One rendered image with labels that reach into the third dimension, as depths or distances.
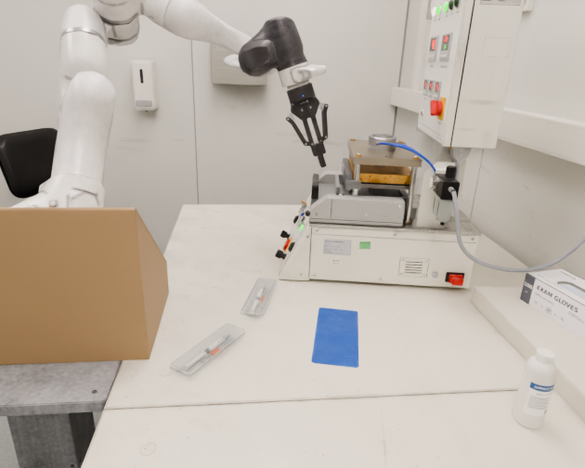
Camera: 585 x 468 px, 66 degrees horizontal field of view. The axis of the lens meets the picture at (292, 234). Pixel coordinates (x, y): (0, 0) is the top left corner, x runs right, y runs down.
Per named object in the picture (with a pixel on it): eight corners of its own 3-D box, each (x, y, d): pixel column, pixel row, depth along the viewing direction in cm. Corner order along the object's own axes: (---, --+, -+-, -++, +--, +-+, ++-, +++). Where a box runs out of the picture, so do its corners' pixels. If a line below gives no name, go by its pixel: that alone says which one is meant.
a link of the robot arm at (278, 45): (251, 81, 132) (242, 84, 123) (235, 34, 128) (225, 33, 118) (309, 60, 127) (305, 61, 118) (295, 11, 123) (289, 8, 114)
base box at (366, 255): (438, 245, 158) (447, 199, 152) (472, 298, 123) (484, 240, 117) (287, 237, 160) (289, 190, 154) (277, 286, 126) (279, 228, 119)
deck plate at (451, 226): (448, 198, 152) (448, 195, 152) (481, 236, 120) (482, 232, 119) (311, 191, 154) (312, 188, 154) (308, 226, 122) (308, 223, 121)
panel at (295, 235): (286, 238, 158) (311, 192, 152) (279, 276, 130) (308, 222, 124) (281, 235, 158) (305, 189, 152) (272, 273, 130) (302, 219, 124)
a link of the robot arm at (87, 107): (58, 154, 91) (71, 54, 99) (46, 188, 105) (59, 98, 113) (114, 166, 96) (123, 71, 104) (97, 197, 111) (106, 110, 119)
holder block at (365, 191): (398, 188, 144) (399, 179, 143) (409, 206, 126) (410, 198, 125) (347, 185, 145) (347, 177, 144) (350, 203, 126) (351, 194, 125)
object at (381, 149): (421, 171, 145) (426, 130, 141) (445, 199, 117) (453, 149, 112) (345, 167, 147) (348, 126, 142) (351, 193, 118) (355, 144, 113)
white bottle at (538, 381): (505, 410, 83) (523, 345, 78) (528, 407, 84) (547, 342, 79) (525, 432, 79) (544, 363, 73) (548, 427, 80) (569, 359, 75)
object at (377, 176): (401, 173, 143) (405, 142, 139) (414, 191, 122) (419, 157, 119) (346, 170, 144) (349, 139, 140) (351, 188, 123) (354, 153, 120)
